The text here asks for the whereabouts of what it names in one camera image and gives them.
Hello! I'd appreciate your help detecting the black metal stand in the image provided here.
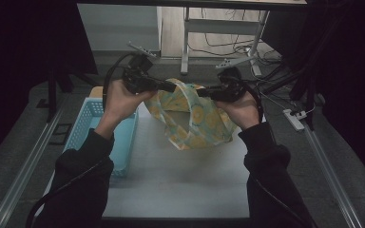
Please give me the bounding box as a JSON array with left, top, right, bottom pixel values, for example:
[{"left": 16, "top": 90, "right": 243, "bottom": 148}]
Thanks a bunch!
[{"left": 46, "top": 61, "right": 100, "bottom": 124}]

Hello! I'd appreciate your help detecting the white metal desk frame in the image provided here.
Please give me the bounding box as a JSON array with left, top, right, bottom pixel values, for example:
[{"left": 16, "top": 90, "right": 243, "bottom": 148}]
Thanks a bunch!
[{"left": 180, "top": 6, "right": 271, "bottom": 77}]

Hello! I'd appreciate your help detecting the tangle of black floor cables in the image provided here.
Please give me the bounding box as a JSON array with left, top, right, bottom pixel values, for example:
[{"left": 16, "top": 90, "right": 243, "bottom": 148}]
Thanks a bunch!
[{"left": 187, "top": 8, "right": 298, "bottom": 96}]

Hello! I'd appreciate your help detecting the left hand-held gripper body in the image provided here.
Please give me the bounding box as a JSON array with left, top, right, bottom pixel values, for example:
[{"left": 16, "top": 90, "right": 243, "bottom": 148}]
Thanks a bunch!
[{"left": 121, "top": 41, "right": 160, "bottom": 95}]

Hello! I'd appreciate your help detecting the white power strip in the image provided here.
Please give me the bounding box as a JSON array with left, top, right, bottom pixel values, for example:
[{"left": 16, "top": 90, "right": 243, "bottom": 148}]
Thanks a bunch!
[{"left": 281, "top": 107, "right": 307, "bottom": 132}]

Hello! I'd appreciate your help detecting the person's right hand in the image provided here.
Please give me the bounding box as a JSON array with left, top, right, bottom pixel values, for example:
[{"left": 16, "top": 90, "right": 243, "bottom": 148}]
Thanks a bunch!
[{"left": 214, "top": 91, "right": 264, "bottom": 131}]

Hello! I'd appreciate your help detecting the black floor plate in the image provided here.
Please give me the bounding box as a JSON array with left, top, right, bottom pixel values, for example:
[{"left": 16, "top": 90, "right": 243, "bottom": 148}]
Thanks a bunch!
[{"left": 48, "top": 123, "right": 73, "bottom": 146}]

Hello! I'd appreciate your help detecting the hand-held gripper black cable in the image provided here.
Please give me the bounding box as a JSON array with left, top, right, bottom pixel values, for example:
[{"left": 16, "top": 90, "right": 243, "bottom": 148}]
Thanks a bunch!
[
  {"left": 25, "top": 51, "right": 137, "bottom": 228},
  {"left": 246, "top": 85, "right": 310, "bottom": 228}
]

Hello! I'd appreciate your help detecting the person's left hand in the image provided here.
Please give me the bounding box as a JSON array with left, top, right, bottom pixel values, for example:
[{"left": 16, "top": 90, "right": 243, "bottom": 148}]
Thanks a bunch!
[{"left": 98, "top": 78, "right": 158, "bottom": 135}]

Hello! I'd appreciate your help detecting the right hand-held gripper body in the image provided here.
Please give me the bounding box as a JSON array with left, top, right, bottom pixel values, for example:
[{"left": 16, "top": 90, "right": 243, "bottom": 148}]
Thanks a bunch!
[{"left": 214, "top": 56, "right": 257, "bottom": 104}]

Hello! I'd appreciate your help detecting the metal floor rail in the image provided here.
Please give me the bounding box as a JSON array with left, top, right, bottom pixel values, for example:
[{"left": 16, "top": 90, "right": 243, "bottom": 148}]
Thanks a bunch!
[
  {"left": 303, "top": 124, "right": 365, "bottom": 228},
  {"left": 0, "top": 105, "right": 65, "bottom": 228}
]

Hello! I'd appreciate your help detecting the right hand-held gripper black cable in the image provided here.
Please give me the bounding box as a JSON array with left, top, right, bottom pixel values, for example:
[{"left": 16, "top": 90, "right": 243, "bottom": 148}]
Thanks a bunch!
[{"left": 246, "top": 85, "right": 310, "bottom": 228}]

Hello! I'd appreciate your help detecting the dark curtain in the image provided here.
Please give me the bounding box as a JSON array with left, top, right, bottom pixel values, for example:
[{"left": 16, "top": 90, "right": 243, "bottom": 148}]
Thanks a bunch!
[
  {"left": 0, "top": 0, "right": 99, "bottom": 165},
  {"left": 260, "top": 0, "right": 365, "bottom": 183}
]

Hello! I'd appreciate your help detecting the light blue plastic basket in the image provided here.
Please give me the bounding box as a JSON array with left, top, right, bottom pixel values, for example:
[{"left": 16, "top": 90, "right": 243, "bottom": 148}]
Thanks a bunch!
[{"left": 62, "top": 96, "right": 140, "bottom": 179}]

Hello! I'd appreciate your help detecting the left hand-held gripper black cable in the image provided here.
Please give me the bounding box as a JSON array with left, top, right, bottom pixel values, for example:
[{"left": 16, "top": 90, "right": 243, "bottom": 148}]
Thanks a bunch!
[{"left": 25, "top": 51, "right": 137, "bottom": 228}]

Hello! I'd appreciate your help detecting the grey cabinet panel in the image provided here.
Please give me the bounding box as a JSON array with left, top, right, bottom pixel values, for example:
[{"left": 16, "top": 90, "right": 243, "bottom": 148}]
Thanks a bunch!
[{"left": 77, "top": 3, "right": 163, "bottom": 53}]

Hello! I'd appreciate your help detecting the tan wooden board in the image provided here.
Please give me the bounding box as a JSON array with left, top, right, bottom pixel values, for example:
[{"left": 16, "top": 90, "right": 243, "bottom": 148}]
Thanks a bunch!
[{"left": 88, "top": 85, "right": 106, "bottom": 99}]

